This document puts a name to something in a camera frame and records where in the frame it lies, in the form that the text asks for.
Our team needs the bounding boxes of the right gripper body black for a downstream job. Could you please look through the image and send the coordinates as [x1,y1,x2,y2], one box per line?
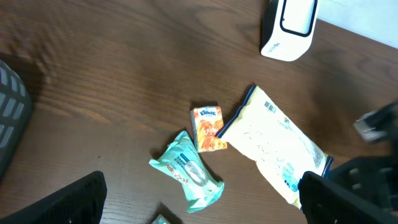
[327,101,397,212]

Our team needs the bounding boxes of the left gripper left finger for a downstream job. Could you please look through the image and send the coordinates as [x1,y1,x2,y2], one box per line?
[1,170,107,224]

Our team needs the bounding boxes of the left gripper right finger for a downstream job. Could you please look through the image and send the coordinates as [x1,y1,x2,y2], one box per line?
[298,171,397,224]

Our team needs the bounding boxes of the green Kleenex tissue packet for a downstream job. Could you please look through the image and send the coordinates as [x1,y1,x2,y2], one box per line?
[151,214,170,224]

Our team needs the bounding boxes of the large yellow snack bag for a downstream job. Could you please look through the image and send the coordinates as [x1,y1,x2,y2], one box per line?
[216,85,333,208]

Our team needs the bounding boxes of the teal wet-wipe packet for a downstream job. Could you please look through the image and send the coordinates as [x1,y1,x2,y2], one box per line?
[149,131,224,213]

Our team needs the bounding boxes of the orange tissue packet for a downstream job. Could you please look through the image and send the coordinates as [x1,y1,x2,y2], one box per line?
[190,106,228,153]

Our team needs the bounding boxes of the white barcode scanner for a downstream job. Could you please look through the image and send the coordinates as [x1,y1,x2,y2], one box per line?
[259,0,319,62]

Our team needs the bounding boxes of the grey plastic basket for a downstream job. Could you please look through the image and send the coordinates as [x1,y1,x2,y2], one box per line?
[0,61,32,176]

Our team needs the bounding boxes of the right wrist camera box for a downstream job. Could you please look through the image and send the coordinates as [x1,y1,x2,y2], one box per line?
[353,111,387,142]

